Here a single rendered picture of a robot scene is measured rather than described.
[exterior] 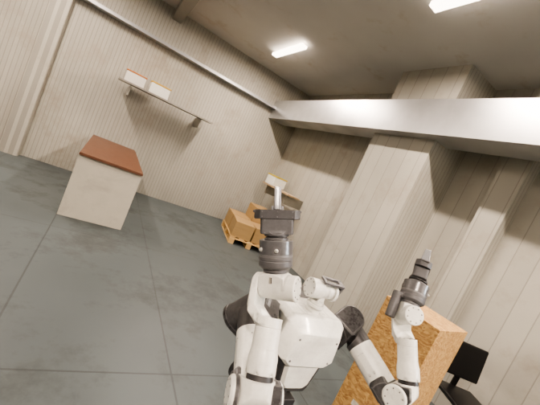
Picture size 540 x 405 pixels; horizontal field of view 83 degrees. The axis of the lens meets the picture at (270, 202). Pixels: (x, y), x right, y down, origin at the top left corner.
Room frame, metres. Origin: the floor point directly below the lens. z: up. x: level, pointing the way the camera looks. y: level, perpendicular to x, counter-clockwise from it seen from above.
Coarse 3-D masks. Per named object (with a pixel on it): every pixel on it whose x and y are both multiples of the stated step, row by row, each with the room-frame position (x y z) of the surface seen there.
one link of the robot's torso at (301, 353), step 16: (288, 304) 1.00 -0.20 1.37; (304, 304) 1.06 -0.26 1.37; (288, 320) 0.93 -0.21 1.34; (304, 320) 0.95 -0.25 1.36; (320, 320) 0.99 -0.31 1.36; (336, 320) 1.05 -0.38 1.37; (288, 336) 0.92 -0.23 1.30; (304, 336) 0.93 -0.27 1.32; (320, 336) 0.96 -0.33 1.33; (336, 336) 1.00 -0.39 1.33; (288, 352) 0.91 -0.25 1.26; (304, 352) 0.94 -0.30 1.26; (320, 352) 0.98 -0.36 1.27; (288, 368) 0.94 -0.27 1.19; (304, 368) 0.97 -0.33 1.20; (288, 384) 0.96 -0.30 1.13; (304, 384) 0.99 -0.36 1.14
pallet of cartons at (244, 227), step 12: (252, 204) 7.53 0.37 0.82; (228, 216) 7.35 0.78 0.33; (240, 216) 7.10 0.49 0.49; (252, 216) 7.19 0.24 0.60; (228, 228) 6.90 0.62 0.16; (240, 228) 6.45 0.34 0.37; (252, 228) 6.52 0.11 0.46; (228, 240) 6.38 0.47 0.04; (240, 240) 6.46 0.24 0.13; (252, 240) 6.58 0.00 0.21
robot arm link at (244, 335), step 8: (240, 328) 0.85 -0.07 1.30; (248, 328) 0.83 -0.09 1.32; (240, 336) 0.82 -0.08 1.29; (248, 336) 0.81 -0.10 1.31; (240, 344) 0.80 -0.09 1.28; (248, 344) 0.79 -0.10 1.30; (240, 352) 0.78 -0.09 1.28; (248, 352) 0.77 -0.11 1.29; (240, 360) 0.76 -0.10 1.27; (240, 368) 0.74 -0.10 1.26; (232, 376) 0.68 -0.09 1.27; (232, 384) 0.66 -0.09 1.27; (280, 384) 0.70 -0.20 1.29; (232, 392) 0.65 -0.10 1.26; (224, 400) 0.68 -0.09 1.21; (232, 400) 0.64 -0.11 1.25
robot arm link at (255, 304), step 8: (256, 272) 0.79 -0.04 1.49; (256, 280) 0.77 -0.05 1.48; (256, 288) 0.76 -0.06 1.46; (248, 296) 0.76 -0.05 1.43; (256, 296) 0.76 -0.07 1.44; (248, 304) 0.75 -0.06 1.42; (256, 304) 0.76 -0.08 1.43; (248, 312) 0.74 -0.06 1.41; (256, 312) 0.73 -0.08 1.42; (264, 312) 0.77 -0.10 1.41; (256, 320) 0.72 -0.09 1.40; (264, 320) 0.71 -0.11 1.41; (272, 320) 0.71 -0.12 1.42; (280, 320) 0.73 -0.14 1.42; (272, 328) 0.71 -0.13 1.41; (280, 328) 0.73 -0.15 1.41
